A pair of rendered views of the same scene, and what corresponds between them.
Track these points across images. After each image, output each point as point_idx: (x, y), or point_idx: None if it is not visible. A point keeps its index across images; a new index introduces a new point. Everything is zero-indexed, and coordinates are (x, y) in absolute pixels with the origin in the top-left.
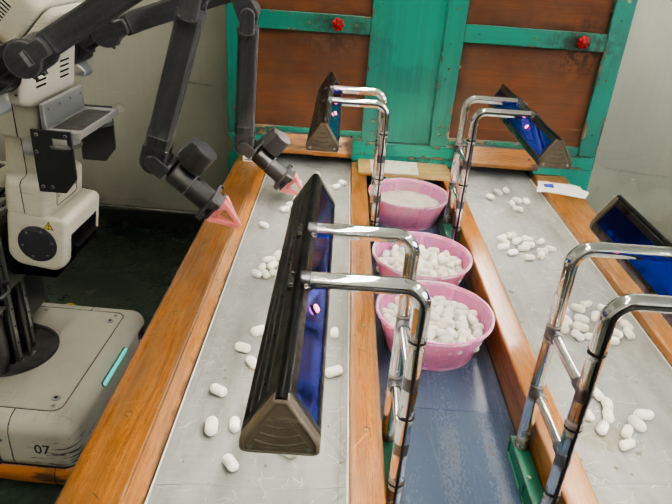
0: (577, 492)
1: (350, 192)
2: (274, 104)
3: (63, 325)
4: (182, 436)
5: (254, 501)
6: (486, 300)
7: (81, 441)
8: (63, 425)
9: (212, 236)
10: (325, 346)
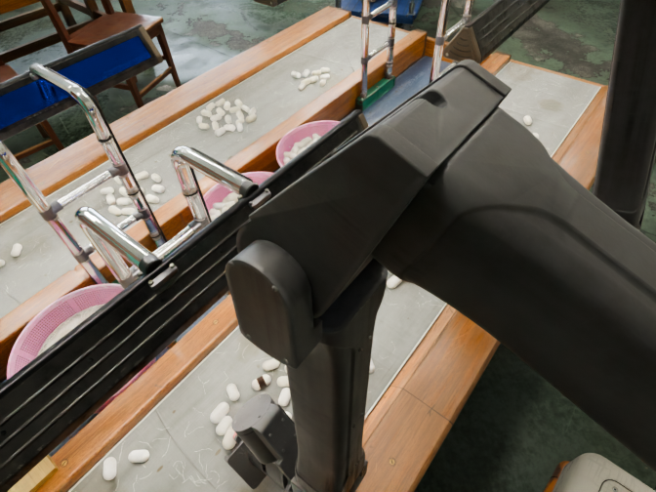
0: (378, 61)
1: (135, 426)
2: None
3: None
4: (551, 143)
5: (519, 107)
6: (268, 150)
7: (570, 462)
8: (597, 456)
9: (464, 346)
10: None
